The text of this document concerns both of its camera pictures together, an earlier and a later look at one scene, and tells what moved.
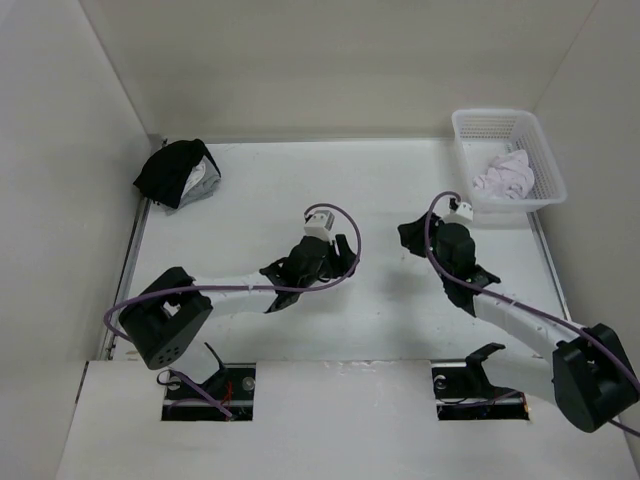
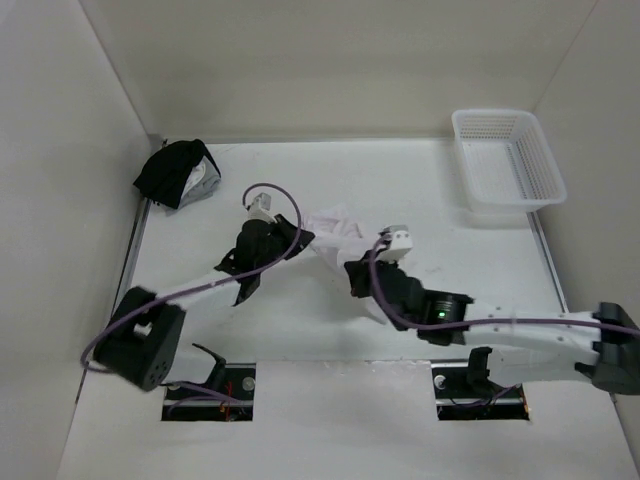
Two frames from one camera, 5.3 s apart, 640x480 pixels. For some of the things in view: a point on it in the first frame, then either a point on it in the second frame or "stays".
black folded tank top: (165, 171) stays
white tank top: (508, 175) to (338, 238)
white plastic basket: (507, 159) stays
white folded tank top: (198, 173) stays
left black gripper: (345, 261) to (289, 234)
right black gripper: (411, 235) to (358, 270)
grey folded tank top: (204, 188) stays
